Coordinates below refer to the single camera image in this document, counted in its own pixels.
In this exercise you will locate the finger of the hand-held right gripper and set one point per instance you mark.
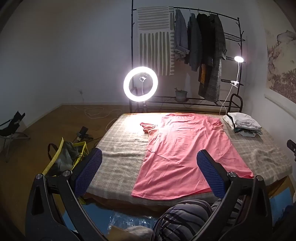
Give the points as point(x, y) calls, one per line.
point(291, 145)

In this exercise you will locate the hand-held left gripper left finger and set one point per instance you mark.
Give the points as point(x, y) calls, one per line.
point(89, 172)

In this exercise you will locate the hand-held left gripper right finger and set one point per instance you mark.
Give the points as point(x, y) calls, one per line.
point(211, 173)

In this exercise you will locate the pink t-shirt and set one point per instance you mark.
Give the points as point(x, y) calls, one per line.
point(180, 148)

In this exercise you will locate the stack of folded clothes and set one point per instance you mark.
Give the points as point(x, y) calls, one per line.
point(242, 121)

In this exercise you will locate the black metal clothes rack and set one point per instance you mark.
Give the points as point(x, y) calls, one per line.
point(161, 99)

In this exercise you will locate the yellow bag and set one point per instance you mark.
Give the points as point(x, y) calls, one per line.
point(64, 154)

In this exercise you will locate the beige checked blanket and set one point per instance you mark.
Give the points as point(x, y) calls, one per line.
point(120, 148)

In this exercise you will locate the blue plastic sheet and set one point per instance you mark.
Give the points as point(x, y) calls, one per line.
point(99, 215)

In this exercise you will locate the person's striped pants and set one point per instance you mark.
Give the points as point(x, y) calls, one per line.
point(182, 220)

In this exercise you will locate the potted plant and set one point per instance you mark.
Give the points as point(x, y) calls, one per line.
point(181, 95)

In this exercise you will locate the black folding chair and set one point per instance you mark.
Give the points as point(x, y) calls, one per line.
point(13, 125)

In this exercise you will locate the yellow garment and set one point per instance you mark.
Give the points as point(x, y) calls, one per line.
point(203, 74)

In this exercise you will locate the white clip lamp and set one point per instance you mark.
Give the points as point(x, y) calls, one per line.
point(239, 59)

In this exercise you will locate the phone holder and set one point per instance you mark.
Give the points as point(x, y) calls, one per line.
point(143, 78)

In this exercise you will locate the grey plaid coat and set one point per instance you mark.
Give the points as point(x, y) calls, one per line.
point(216, 58)

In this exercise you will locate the dark grey jacket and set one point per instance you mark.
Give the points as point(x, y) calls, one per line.
point(194, 41)

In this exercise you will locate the black coat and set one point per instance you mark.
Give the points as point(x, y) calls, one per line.
point(204, 39)

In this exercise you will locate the denim jacket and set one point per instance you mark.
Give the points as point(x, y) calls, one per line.
point(180, 34)

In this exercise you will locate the striped white hanging cloth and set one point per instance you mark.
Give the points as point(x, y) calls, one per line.
point(155, 27)

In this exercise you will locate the black camera tripod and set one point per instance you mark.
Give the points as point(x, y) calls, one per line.
point(82, 133)

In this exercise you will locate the black metal tube frame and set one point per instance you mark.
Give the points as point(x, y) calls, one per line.
point(240, 102)

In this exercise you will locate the landscape wall poster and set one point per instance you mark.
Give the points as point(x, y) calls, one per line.
point(282, 62)

